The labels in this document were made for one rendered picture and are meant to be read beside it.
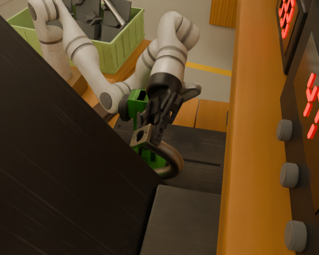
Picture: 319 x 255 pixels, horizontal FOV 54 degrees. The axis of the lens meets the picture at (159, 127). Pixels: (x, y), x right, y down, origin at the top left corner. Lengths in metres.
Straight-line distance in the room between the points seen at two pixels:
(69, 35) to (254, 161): 0.95
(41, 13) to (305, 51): 1.05
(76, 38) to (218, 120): 0.58
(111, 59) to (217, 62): 1.82
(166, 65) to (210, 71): 2.39
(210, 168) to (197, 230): 0.53
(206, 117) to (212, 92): 1.61
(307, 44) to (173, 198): 0.39
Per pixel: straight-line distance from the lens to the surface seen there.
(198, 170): 1.00
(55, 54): 1.26
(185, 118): 1.20
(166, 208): 0.52
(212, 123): 1.19
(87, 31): 1.79
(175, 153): 0.65
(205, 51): 3.39
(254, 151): 0.19
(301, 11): 0.24
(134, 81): 0.97
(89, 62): 1.03
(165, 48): 0.73
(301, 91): 0.18
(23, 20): 1.96
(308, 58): 0.18
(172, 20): 0.78
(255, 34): 0.31
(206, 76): 3.00
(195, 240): 0.49
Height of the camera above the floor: 1.68
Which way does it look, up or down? 44 degrees down
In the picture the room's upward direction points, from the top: straight up
